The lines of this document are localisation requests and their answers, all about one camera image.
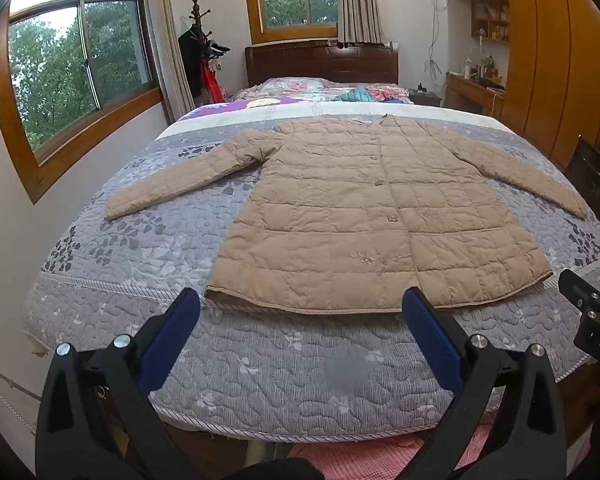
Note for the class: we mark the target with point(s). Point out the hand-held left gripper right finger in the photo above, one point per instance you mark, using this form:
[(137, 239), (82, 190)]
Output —
[(430, 340)]

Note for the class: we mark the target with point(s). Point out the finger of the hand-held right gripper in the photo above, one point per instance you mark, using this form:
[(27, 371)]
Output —
[(582, 295)]

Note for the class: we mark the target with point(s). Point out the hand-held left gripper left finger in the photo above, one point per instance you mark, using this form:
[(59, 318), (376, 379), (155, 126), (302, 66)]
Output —
[(165, 345)]

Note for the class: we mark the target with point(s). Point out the tan quilted jacket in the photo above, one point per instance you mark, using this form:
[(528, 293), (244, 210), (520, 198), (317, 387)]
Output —
[(355, 220)]

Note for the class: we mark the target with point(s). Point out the black chair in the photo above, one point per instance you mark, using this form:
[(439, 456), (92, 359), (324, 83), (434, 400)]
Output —
[(595, 185)]

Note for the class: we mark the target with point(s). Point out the bed with grey quilt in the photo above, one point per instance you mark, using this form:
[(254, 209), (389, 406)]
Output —
[(280, 370)]

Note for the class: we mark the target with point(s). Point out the pink checked cloth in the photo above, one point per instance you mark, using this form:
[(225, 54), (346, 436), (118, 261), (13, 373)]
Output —
[(380, 455)]

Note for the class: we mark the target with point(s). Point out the wooden desk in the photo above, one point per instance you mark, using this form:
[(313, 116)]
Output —
[(472, 92)]

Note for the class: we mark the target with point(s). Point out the wooden wardrobe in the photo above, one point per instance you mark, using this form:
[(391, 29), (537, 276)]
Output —
[(550, 50)]

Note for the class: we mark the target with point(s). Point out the dark wooden nightstand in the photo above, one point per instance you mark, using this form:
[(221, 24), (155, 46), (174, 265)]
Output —
[(425, 98)]

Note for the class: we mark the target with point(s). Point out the purple floral blanket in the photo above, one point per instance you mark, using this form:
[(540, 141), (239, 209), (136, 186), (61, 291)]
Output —
[(220, 107)]

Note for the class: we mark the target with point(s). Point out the red patterned garment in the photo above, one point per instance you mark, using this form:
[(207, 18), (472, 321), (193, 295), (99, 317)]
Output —
[(387, 95)]

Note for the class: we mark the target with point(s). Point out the teal blue garment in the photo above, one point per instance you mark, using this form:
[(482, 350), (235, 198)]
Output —
[(357, 96)]

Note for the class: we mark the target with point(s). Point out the red hanging bag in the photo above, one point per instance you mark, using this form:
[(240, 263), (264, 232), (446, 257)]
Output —
[(212, 82)]

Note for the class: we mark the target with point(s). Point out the black hanging coat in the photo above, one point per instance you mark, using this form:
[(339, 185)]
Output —
[(190, 65)]

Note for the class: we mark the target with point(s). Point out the pink floral quilt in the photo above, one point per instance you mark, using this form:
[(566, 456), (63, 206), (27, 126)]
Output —
[(300, 87)]

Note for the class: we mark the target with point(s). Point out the large wooden-framed window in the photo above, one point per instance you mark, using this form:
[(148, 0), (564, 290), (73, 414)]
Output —
[(80, 70)]

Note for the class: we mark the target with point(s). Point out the dark wooden headboard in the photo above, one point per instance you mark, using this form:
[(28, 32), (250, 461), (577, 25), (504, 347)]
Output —
[(320, 62)]

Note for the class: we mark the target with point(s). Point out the wooden coat rack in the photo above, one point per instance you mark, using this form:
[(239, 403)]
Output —
[(196, 12)]

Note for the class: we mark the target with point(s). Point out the beige striped curtain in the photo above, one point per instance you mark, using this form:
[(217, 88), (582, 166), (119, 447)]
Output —
[(360, 0)]

